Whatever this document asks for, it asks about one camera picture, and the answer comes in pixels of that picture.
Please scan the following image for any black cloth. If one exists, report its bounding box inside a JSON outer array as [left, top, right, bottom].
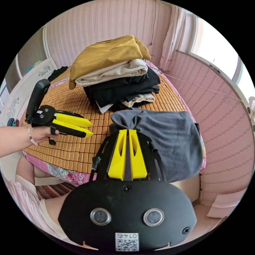
[[47, 66, 69, 82]]

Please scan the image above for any pink curtain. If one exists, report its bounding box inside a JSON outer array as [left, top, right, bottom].
[[160, 4, 187, 71]]

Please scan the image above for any pile of clothes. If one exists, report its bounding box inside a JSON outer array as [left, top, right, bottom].
[[69, 35, 161, 114]]

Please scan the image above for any person's body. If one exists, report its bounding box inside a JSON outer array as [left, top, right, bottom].
[[4, 155, 80, 240]]

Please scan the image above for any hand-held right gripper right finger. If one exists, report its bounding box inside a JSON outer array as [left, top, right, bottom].
[[128, 129, 148, 181]]

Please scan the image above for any person's left forearm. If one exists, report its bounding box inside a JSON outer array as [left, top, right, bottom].
[[0, 125, 38, 158]]

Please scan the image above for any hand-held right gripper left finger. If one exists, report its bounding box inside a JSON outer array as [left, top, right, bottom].
[[107, 129, 128, 181]]

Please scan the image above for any white headboard with flower print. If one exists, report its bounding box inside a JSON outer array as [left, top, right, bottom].
[[0, 57, 58, 128]]

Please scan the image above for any window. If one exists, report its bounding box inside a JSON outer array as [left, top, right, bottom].
[[189, 17, 255, 93]]

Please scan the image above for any bed with woven mat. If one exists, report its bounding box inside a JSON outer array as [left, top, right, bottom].
[[20, 59, 207, 202]]

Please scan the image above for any dark hanging cable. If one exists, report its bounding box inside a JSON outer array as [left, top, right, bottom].
[[148, 0, 161, 70]]

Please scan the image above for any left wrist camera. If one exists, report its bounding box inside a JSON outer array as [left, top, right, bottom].
[[25, 79, 51, 125]]

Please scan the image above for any white fan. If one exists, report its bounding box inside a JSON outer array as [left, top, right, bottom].
[[246, 97, 255, 125]]

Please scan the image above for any striped floor rug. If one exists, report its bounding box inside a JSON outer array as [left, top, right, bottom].
[[35, 182, 78, 201]]

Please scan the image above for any pink flat board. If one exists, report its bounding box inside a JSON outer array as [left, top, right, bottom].
[[206, 191, 242, 219]]

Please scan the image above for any gray short sleeve shirt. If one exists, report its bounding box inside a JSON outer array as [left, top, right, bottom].
[[110, 107, 204, 183]]

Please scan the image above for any person's left hand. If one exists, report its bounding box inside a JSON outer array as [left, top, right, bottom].
[[28, 124, 60, 145]]

